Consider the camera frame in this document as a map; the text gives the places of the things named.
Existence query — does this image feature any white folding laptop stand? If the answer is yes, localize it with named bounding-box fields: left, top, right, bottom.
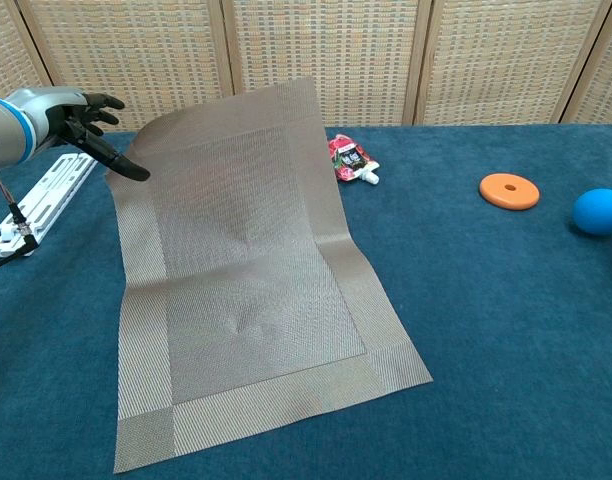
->
left=0, top=152, right=98, bottom=260

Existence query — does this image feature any orange disc with hole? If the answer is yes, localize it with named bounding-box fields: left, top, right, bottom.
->
left=478, top=172, right=541, bottom=212

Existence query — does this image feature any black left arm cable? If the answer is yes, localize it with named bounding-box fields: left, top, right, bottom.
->
left=0, top=168, right=37, bottom=274

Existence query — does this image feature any brown woven placemat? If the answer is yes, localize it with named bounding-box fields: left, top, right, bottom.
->
left=105, top=77, right=434, bottom=475

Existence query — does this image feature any blue ball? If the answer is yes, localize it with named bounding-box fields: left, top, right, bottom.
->
left=571, top=188, right=612, bottom=237

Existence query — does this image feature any blue felt table cover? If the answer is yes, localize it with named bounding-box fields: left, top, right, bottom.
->
left=0, top=123, right=612, bottom=480

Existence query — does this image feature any red drink pouch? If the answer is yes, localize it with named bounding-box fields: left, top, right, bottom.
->
left=327, top=133, right=382, bottom=186

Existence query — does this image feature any woven bamboo folding screen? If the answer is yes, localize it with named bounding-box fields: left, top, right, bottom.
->
left=0, top=0, right=612, bottom=136

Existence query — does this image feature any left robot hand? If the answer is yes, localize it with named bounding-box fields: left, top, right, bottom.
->
left=14, top=86, right=151, bottom=182

